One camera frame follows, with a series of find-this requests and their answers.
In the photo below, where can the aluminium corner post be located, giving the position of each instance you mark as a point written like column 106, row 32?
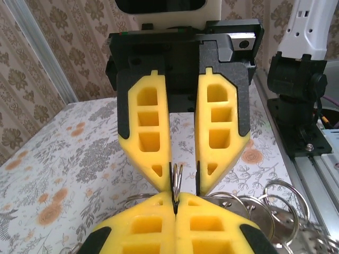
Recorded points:
column 42, row 53

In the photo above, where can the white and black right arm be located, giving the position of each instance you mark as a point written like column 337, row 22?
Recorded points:
column 296, row 74

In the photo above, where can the long aluminium base rail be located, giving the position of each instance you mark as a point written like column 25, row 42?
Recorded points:
column 325, row 185

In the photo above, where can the floral patterned table cover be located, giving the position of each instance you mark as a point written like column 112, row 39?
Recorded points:
column 66, row 172

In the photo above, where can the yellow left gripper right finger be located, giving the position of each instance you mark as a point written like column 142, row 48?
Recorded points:
column 209, row 227

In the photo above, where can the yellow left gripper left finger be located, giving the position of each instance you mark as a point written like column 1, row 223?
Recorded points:
column 143, row 227

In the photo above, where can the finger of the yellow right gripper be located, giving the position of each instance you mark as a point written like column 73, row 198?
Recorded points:
column 148, row 158
column 219, row 158

